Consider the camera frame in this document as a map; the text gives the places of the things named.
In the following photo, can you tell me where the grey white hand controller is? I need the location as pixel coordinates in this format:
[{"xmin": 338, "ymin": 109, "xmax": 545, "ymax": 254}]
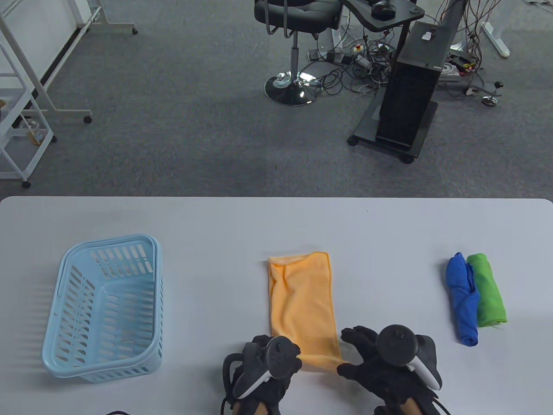
[
  {"xmin": 233, "ymin": 336, "xmax": 302, "ymax": 399},
  {"xmin": 376, "ymin": 325, "xmax": 443, "ymax": 389}
]

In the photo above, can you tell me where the tangle of floor cables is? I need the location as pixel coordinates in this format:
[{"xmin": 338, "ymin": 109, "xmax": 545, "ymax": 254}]
[{"xmin": 302, "ymin": 30, "xmax": 396, "ymax": 96}]

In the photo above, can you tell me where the blue towel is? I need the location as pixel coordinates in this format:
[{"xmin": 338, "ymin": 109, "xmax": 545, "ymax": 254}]
[{"xmin": 446, "ymin": 252, "xmax": 481, "ymax": 346}]

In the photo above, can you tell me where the white wheeled board stand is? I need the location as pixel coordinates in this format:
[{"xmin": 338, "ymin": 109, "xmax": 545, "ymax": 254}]
[{"xmin": 76, "ymin": 0, "xmax": 139, "ymax": 36}]

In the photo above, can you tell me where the black wheeled cart base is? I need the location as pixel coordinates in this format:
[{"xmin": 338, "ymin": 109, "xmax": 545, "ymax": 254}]
[{"xmin": 348, "ymin": 91, "xmax": 439, "ymax": 164}]

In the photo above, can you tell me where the white shelf rack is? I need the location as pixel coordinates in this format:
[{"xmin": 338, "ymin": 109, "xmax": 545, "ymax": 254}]
[{"xmin": 0, "ymin": 43, "xmax": 57, "ymax": 188}]

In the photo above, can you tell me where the green towel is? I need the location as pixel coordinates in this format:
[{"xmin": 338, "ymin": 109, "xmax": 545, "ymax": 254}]
[{"xmin": 466, "ymin": 253, "xmax": 508, "ymax": 328}]

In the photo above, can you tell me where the light blue plastic basket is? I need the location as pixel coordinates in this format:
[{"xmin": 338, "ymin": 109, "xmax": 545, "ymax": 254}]
[{"xmin": 42, "ymin": 234, "xmax": 163, "ymax": 384}]

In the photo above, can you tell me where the person's left forearm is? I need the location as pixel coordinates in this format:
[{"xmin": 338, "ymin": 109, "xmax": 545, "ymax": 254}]
[{"xmin": 232, "ymin": 400, "xmax": 268, "ymax": 415}]

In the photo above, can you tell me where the grey white right hand controller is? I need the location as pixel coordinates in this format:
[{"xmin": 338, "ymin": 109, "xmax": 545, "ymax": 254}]
[{"xmin": 376, "ymin": 325, "xmax": 443, "ymax": 389}]

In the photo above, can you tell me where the grey white left hand controller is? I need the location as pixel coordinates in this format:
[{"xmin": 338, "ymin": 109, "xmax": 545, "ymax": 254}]
[{"xmin": 233, "ymin": 336, "xmax": 302, "ymax": 399}]

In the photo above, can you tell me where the black office chair chrome base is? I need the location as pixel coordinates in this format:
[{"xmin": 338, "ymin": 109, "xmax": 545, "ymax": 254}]
[{"xmin": 254, "ymin": 0, "xmax": 342, "ymax": 106}]

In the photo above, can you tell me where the orange towel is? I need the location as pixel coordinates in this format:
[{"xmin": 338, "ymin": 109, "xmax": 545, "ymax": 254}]
[{"xmin": 268, "ymin": 252, "xmax": 343, "ymax": 372}]

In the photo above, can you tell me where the black computer tower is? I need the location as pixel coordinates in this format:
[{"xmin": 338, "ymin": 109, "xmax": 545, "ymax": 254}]
[{"xmin": 375, "ymin": 22, "xmax": 459, "ymax": 152}]

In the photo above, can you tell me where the white wheeled metal frame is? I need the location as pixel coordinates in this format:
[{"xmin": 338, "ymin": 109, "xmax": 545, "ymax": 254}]
[{"xmin": 0, "ymin": 0, "xmax": 93, "ymax": 125}]

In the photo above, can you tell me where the white desk leg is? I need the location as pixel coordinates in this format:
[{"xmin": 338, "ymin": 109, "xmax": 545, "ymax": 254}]
[{"xmin": 480, "ymin": 22, "xmax": 511, "ymax": 58}]

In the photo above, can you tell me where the person's right hand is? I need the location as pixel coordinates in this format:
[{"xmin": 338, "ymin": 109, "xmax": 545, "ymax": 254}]
[{"xmin": 337, "ymin": 326, "xmax": 442, "ymax": 409}]

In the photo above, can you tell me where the person's left hand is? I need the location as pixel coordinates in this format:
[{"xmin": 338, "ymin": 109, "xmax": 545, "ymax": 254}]
[{"xmin": 222, "ymin": 335, "xmax": 302, "ymax": 415}]

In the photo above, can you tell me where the black side desk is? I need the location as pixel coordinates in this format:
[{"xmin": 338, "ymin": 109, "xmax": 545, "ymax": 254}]
[{"xmin": 341, "ymin": 0, "xmax": 425, "ymax": 57}]

